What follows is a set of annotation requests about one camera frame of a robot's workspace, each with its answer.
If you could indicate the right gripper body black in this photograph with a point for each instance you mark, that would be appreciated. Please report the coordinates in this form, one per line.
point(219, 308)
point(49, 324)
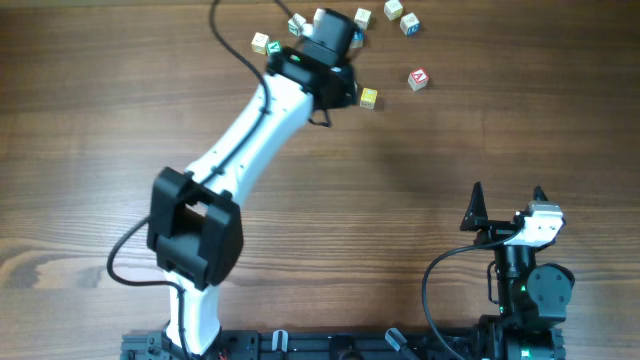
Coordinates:
point(496, 231)

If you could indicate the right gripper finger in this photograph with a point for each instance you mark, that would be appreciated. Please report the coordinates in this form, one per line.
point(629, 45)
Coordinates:
point(539, 195)
point(476, 216)

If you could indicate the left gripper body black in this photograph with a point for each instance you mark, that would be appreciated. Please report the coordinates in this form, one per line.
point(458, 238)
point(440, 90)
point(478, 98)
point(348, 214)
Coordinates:
point(347, 94)

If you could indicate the red A block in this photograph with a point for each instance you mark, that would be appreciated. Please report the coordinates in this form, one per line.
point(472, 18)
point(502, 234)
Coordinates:
point(418, 79)

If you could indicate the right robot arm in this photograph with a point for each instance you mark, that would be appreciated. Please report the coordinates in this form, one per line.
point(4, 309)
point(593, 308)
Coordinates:
point(532, 298)

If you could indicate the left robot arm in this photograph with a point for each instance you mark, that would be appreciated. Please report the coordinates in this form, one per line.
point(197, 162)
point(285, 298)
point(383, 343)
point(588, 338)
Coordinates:
point(195, 227)

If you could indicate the yellow top block lower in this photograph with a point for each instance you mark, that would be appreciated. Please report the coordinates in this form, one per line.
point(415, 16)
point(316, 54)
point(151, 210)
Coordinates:
point(368, 98)

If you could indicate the blue H block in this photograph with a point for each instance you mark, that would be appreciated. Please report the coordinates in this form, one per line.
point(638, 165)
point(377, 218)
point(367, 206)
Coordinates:
point(357, 40)

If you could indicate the white block blue side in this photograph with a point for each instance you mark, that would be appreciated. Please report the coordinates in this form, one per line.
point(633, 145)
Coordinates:
point(319, 13)

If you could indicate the green V block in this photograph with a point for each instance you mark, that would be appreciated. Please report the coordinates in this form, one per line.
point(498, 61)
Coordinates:
point(273, 47)

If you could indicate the white block green N side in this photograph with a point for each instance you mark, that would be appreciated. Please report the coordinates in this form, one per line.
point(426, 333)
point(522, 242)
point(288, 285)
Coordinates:
point(362, 18)

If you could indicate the teal sided block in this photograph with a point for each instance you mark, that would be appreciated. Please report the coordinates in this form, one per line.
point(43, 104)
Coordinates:
point(296, 24)

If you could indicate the yellow edge block far left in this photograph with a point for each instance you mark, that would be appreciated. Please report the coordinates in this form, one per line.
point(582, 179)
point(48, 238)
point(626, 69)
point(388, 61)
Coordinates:
point(259, 43)

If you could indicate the white block yellow side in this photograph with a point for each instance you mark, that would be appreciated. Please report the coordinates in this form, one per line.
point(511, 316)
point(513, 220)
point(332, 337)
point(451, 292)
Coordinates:
point(393, 9)

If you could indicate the blue D block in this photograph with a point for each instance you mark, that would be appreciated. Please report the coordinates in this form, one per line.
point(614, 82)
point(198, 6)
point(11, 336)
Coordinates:
point(409, 24)

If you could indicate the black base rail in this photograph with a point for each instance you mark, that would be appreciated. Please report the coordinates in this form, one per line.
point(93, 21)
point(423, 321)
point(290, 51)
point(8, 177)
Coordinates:
point(471, 343)

